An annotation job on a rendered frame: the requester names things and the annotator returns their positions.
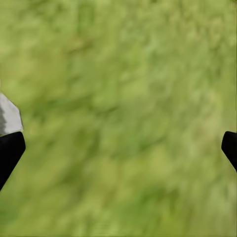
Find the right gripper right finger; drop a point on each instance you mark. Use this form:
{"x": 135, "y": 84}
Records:
{"x": 229, "y": 147}

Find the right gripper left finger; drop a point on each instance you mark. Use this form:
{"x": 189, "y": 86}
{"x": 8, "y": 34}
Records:
{"x": 12, "y": 147}

